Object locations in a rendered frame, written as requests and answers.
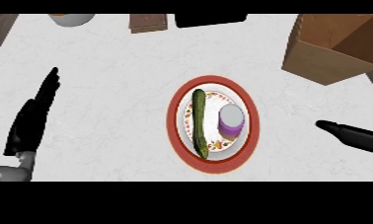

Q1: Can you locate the brown wooden block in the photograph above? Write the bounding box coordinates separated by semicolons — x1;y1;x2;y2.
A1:
128;14;170;35

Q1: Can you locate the white floral plate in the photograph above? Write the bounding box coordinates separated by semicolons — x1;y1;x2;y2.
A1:
177;83;251;162

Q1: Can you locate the brown wooden cabinet edge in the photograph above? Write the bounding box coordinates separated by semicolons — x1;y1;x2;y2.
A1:
0;14;21;46

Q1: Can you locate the red oval placemat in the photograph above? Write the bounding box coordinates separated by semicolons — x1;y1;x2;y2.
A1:
165;75;263;175

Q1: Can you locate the brown cardboard box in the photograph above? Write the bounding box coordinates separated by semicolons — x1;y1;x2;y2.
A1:
282;14;373;87

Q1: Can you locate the purple can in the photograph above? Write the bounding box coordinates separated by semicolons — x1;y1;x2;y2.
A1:
217;103;246;142

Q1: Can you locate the black appliance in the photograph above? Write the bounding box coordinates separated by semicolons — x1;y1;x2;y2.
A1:
174;14;249;29

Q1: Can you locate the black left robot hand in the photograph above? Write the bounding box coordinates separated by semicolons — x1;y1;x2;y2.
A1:
3;66;62;157

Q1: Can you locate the grey bowl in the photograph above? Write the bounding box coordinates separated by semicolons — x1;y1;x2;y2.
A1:
47;14;96;28

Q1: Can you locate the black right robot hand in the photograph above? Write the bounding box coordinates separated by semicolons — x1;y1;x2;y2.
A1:
314;119;373;153

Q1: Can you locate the green cucumber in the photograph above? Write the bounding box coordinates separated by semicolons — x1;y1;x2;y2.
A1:
190;88;211;160

